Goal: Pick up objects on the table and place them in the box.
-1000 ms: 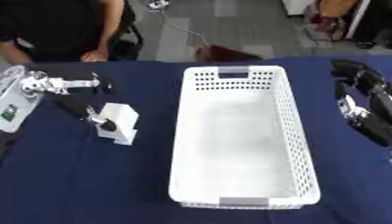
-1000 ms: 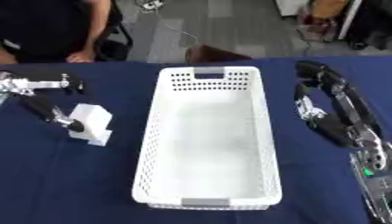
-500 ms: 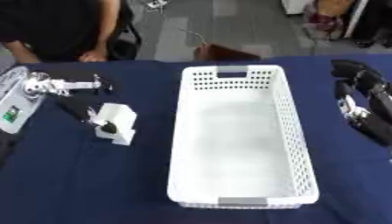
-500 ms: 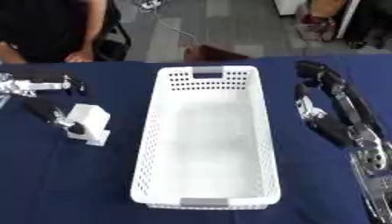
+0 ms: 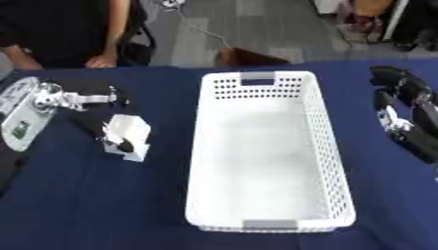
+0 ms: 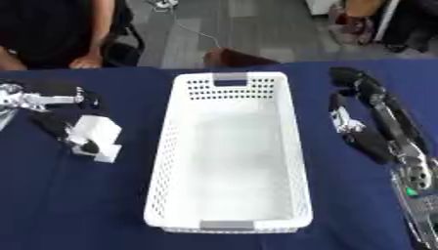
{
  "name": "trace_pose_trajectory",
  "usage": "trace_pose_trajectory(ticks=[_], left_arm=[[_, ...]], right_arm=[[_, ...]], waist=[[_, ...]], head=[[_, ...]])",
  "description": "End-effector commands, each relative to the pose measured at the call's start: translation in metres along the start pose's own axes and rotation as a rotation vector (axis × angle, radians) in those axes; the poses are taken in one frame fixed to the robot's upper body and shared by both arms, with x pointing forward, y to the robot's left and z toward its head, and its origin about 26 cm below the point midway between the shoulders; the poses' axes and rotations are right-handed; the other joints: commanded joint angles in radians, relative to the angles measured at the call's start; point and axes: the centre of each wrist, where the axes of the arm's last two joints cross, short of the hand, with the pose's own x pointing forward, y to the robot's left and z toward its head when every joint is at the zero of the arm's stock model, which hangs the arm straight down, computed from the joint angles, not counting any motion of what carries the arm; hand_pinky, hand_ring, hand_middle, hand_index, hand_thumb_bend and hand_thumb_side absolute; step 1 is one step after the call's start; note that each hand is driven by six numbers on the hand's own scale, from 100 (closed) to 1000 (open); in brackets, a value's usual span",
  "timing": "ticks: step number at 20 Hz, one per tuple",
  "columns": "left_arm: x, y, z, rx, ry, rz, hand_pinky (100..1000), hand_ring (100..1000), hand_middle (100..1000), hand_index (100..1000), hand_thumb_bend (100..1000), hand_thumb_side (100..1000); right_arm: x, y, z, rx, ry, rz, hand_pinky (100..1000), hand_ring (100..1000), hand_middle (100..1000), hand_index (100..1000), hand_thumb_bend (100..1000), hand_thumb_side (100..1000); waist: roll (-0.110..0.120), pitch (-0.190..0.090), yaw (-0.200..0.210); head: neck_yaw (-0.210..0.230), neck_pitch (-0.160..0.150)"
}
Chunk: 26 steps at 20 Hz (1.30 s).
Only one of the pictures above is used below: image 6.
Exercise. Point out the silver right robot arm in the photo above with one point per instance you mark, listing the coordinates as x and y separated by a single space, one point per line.
419 201

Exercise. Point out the white cabinet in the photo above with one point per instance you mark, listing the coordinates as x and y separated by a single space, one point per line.
322 6

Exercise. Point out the white perforated plastic basket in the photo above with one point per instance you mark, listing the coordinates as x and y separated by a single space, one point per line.
228 156

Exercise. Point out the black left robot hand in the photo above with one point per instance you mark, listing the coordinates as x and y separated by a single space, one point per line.
57 89

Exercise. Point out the white pole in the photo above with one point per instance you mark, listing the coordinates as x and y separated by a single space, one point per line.
387 19

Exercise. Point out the brown chair back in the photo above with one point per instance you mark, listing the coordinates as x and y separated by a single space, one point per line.
236 59

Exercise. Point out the red patterned bag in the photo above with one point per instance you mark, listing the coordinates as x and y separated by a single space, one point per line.
356 27

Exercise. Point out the white rectangular block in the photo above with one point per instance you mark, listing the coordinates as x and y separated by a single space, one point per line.
102 130

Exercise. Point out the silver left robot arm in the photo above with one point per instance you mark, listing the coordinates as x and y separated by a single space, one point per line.
17 99

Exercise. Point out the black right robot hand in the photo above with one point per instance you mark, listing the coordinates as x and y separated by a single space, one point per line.
373 146

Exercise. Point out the black office chair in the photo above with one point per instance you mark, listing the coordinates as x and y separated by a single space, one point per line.
122 49

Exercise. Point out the person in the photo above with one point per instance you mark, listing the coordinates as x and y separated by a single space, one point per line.
45 29

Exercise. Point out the person's hand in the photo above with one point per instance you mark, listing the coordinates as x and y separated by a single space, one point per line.
85 62

